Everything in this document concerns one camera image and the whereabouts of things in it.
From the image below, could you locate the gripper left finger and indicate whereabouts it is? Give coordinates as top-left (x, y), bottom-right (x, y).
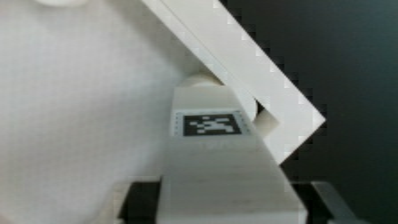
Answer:
top-left (117, 177), bottom-right (162, 224)

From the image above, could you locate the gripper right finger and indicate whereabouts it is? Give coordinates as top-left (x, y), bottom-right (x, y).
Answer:
top-left (291, 181), bottom-right (371, 224)

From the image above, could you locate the white desk leg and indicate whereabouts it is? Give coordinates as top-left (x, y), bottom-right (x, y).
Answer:
top-left (156, 74), bottom-right (307, 224)

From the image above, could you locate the white desk top tray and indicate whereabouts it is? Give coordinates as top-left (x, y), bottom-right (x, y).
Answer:
top-left (0, 0), bottom-right (325, 224)

